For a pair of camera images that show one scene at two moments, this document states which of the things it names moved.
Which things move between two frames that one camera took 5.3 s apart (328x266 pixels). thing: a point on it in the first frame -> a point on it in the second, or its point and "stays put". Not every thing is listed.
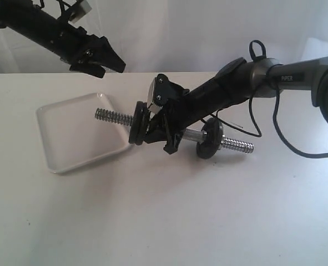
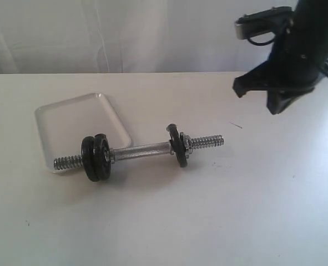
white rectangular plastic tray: (72, 136) stays put
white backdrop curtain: (185, 36) stays put
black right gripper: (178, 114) -> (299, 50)
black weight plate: (140, 130) -> (89, 158)
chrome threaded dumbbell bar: (188, 134) -> (74, 161)
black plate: (140, 123) -> (101, 157)
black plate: (213, 131) -> (177, 145)
